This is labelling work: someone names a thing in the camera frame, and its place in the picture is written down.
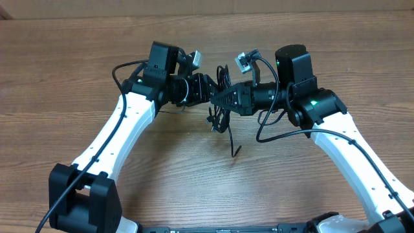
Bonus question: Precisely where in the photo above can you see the black cable bundle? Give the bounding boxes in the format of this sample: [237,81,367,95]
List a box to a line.
[205,65,234,134]

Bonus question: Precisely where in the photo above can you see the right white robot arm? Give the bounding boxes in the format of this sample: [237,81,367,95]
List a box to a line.
[211,44,413,232]

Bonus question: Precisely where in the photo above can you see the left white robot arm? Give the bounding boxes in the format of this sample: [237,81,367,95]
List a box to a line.
[36,41,217,232]

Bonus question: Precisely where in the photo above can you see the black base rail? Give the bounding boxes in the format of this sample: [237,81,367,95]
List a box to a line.
[137,223,307,233]

